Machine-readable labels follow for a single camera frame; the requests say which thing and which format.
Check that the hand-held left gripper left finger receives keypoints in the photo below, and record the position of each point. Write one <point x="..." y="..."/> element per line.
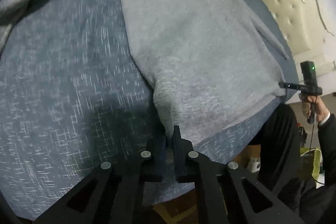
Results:
<point x="160" y="158"/>

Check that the grey sweater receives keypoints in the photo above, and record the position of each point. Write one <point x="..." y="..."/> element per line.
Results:
<point x="197" y="43"/>

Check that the person's right hand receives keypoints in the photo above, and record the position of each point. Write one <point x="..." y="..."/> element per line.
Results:
<point x="320" y="108"/>

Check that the yellow-green bag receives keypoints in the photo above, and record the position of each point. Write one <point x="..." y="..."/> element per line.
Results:
<point x="309" y="163"/>

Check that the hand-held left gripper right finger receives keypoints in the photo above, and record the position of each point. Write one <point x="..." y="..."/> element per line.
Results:
<point x="179" y="153"/>

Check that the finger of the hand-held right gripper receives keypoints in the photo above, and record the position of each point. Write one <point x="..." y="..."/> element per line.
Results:
<point x="288" y="85"/>

